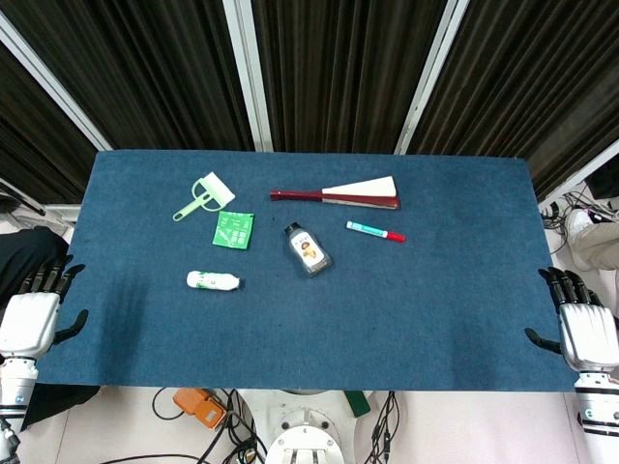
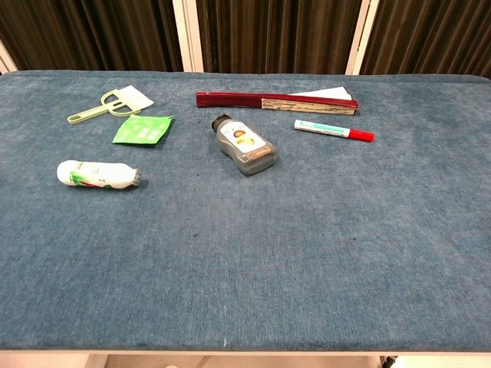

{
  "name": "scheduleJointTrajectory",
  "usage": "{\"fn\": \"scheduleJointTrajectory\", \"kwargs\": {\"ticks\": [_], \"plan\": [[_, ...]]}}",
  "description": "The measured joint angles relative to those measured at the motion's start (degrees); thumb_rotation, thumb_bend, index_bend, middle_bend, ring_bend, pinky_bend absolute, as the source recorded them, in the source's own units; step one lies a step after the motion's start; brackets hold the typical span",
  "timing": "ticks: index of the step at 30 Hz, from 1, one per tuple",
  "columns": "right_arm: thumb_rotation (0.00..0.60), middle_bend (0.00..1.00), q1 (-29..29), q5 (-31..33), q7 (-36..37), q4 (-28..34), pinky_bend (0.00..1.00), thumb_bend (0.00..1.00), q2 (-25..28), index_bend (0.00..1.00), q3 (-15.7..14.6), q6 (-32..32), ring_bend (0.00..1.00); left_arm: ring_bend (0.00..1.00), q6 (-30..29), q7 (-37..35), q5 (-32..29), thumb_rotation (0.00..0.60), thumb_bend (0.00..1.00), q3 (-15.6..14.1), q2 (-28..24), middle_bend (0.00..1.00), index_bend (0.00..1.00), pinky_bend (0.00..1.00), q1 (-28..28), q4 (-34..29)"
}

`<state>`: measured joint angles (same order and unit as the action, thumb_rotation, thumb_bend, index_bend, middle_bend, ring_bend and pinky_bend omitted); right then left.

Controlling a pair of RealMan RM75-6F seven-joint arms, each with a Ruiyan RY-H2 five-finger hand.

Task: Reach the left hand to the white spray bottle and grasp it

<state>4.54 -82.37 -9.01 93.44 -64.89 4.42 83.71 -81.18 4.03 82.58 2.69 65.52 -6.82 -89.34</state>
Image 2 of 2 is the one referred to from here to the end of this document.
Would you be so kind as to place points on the grey seasoning bottle black cap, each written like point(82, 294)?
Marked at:
point(245, 147)

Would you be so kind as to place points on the white plastic bottle green label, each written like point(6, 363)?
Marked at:
point(97, 175)

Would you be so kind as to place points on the blue velvet table cloth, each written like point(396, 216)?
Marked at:
point(245, 237)

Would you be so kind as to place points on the dark red folding fan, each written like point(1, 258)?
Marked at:
point(268, 102)

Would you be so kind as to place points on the white marker red cap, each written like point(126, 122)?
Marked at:
point(330, 130)

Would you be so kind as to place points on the green foil sachet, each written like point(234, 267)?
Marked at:
point(144, 130)

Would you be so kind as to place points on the dark brown curtain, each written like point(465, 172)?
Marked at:
point(276, 34)

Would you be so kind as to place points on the pale green plastic brush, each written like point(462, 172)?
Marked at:
point(115, 102)

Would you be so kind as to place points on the white partition frame post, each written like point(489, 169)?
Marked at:
point(361, 38)
point(188, 36)
point(7, 60)

